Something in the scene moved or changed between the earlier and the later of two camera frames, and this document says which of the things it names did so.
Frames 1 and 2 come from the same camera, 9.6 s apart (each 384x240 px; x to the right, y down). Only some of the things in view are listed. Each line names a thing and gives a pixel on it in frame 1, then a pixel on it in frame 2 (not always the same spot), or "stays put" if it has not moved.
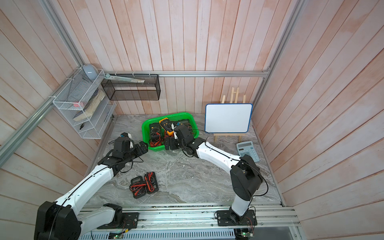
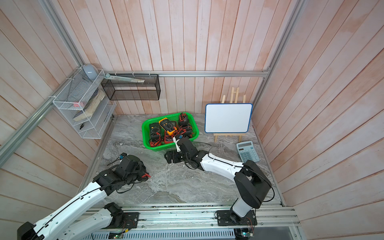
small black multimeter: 138,187 to 145,177
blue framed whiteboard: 227,118 stays put
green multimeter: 155,134 stays put
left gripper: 139,152 to 141,170
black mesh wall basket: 132,86 stays put
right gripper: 172,141 to 169,159
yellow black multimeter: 167,125 stays put
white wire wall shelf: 84,100 stays put
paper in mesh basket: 108,76 stays put
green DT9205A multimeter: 185,127 stays put
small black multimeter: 151,184 to 183,120
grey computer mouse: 91,71 stays put
